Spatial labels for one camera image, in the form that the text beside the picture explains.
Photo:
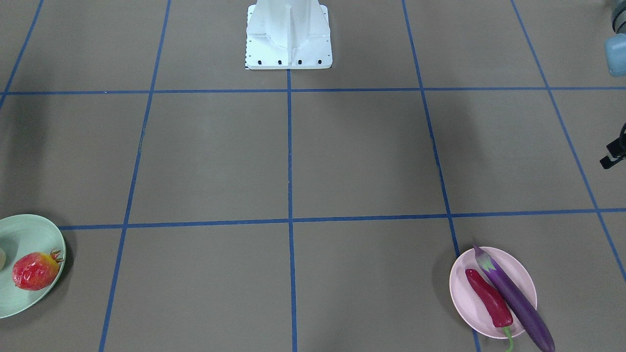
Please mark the red chili pepper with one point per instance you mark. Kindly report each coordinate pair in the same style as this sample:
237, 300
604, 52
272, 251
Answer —
494, 303

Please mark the purple eggplant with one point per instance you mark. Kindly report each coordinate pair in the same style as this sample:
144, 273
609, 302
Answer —
526, 313

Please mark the red pomegranate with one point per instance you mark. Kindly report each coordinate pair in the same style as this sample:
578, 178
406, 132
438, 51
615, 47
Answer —
37, 270

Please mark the yellow pink peach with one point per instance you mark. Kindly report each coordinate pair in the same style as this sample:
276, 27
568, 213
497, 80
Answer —
3, 258

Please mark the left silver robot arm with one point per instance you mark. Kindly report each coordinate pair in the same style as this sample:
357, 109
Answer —
615, 46

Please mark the pink plate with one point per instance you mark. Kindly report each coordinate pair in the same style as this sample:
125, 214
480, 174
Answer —
467, 302

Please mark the green plate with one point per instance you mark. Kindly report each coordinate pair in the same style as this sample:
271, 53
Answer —
19, 236

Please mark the white camera pillar base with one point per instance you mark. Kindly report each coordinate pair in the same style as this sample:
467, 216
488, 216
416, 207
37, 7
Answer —
288, 34

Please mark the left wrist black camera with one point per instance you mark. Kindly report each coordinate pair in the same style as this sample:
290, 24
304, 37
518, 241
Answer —
616, 150

